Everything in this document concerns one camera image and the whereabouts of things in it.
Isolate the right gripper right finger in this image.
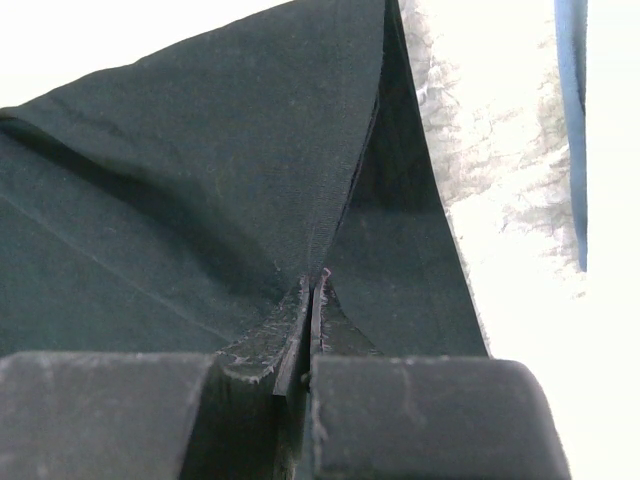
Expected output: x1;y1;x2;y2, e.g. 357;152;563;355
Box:
309;271;570;479

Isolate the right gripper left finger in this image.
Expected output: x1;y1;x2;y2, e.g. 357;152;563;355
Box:
1;279;310;479

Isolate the black t shirt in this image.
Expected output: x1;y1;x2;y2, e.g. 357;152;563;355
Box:
1;1;486;356

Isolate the folded blue t shirt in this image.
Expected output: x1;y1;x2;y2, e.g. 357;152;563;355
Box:
554;0;588;271

